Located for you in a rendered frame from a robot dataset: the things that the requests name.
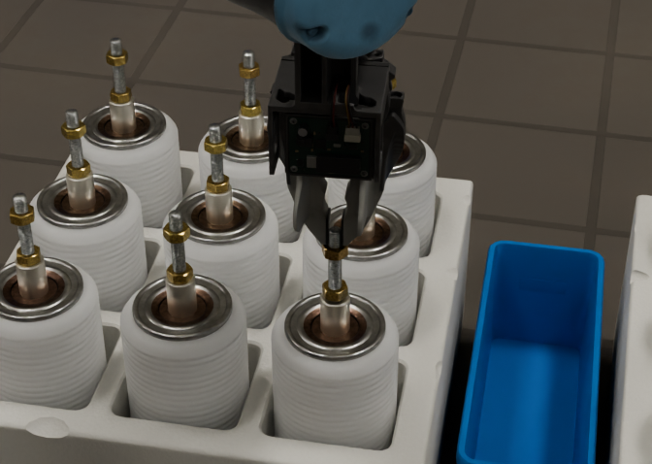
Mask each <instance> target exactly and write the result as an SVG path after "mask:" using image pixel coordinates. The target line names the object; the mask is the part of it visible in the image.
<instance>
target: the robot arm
mask: <svg viewBox="0 0 652 464"><path fill-rule="evenodd" d="M227 1H230V2H232V3H234V4H237V5H239V6H241V7H244V8H246V9H248V10H250V11H253V12H255V13H256V14H258V15H260V16H262V17H264V18H266V19H268V20H269V21H271V22H272V23H274V24H275V25H277V28H278V30H279V31H280V33H281V34H283V35H284V36H285V37H286V38H287V39H288V40H290V41H292V42H294V44H293V47H292V51H291V53H290V54H289V55H287V56H285V55H283V56H282V58H281V61H280V64H279V67H278V71H277V76H276V80H275V83H273V85H272V89H271V97H270V100H269V103H268V124H267V131H268V137H269V169H270V175H274V174H275V170H276V167H277V161H278V158H279V159H280V160H281V162H282V163H283V165H284V167H285V173H286V182H287V186H288V189H289V192H290V194H291V196H292V198H293V201H294V208H293V228H294V230H295V231H296V232H300V230H301V229H302V227H303V225H304V224H305V225H306V226H307V228H308V229H309V231H310V232H311V233H312V235H313V236H314V237H315V238H316V239H317V240H318V241H319V242H320V244H322V245H328V230H329V228H330V214H331V208H329V206H328V204H327V202H326V200H325V194H326V189H327V184H328V183H327V181H326V180H325V178H333V179H346V180H349V182H348V183H347V187H346V192H345V196H344V199H345V202H346V204H347V206H346V208H345V209H343V212H342V243H341V246H348V245H349V244H350V243H351V242H352V241H353V240H354V239H355V238H356V237H359V236H361V235H362V234H363V230H364V228H365V227H366V225H367V224H368V222H369V220H370V218H371V216H372V215H373V212H374V210H375V207H376V205H377V203H378V201H379V199H380V197H381V195H382V193H383V190H384V185H385V182H386V180H387V178H388V176H389V174H390V172H391V170H392V169H393V167H394V166H395V164H396V162H397V161H398V159H399V157H400V156H401V154H402V151H403V148H404V142H405V136H406V116H405V112H404V108H403V103H404V98H405V93H404V92H402V91H392V88H393V86H392V81H391V80H393V79H395V74H396V67H395V66H394V65H393V64H392V63H390V62H389V61H388V60H387V59H385V58H384V50H377V49H378V48H379V47H381V46H382V45H383V44H385V43H386V42H387V41H389V40H390V39H391V38H392V37H393V36H394V35H395V34H396V33H397V32H398V31H399V30H400V29H401V28H402V26H403V25H404V24H405V22H406V18H407V17H408V16H410V15H411V14H412V11H413V6H414V4H415V3H416V2H417V0H227Z"/></svg>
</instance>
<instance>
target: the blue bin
mask: <svg viewBox="0 0 652 464"><path fill-rule="evenodd" d="M603 283H604V259H603V257H602V256H601V255H600V254H599V253H597V252H595V251H593V250H589V249H574V248H566V247H557V246H549V245H540V244H531V243H522V242H513V241H498V242H495V243H494V244H492V245H491V246H490V247H489V249H488V253H487V259H486V266H485V272H484V278H483V285H482V290H481V296H480V303H479V309H478V315H477V322H476V327H475V334H474V340H473V352H472V358H471V364H470V370H469V376H468V382H467V389H466V395H465V401H464V408H463V413H462V419H461V426H460V432H459V438H458V445H457V451H456V463H457V464H595V463H596V443H597V423H598V403H599V382H600V363H601V342H602V322H603Z"/></svg>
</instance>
